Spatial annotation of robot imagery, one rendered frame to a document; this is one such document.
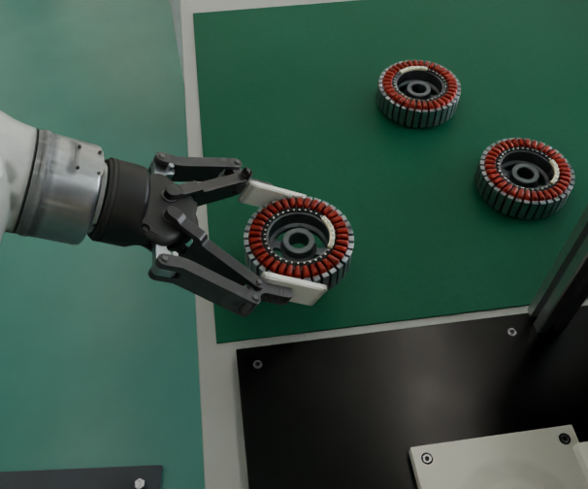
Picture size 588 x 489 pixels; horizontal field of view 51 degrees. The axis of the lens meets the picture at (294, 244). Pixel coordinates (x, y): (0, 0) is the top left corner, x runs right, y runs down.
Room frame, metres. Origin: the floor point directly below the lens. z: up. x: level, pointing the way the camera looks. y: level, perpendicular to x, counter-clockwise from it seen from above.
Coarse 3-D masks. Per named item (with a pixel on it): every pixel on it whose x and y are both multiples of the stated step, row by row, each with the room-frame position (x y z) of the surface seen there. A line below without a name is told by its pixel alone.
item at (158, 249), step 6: (156, 246) 0.32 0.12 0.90; (162, 246) 0.32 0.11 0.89; (156, 252) 0.32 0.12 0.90; (162, 252) 0.32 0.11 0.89; (168, 252) 0.32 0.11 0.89; (174, 252) 0.32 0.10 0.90; (156, 270) 0.30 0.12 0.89; (162, 270) 0.30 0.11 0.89; (162, 276) 0.30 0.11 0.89; (168, 276) 0.30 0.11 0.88; (174, 276) 0.30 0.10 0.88
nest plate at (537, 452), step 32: (416, 448) 0.19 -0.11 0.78; (448, 448) 0.19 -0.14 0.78; (480, 448) 0.19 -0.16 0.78; (512, 448) 0.19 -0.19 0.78; (544, 448) 0.19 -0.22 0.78; (416, 480) 0.16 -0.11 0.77; (448, 480) 0.16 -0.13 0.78; (480, 480) 0.16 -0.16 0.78; (512, 480) 0.16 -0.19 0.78; (544, 480) 0.16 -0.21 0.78; (576, 480) 0.16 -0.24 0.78
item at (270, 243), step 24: (264, 216) 0.41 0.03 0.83; (288, 216) 0.42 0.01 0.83; (312, 216) 0.41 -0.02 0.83; (336, 216) 0.41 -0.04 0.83; (264, 240) 0.38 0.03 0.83; (288, 240) 0.39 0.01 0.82; (312, 240) 0.39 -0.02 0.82; (336, 240) 0.38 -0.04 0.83; (264, 264) 0.35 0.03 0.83; (288, 264) 0.35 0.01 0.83; (312, 264) 0.35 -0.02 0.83; (336, 264) 0.35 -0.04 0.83
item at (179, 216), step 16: (176, 208) 0.36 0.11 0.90; (176, 224) 0.35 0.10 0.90; (192, 224) 0.35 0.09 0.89; (208, 240) 0.34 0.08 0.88; (192, 256) 0.33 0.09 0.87; (208, 256) 0.33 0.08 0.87; (224, 256) 0.33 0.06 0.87; (224, 272) 0.32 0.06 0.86; (240, 272) 0.32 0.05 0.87; (256, 288) 0.31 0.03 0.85
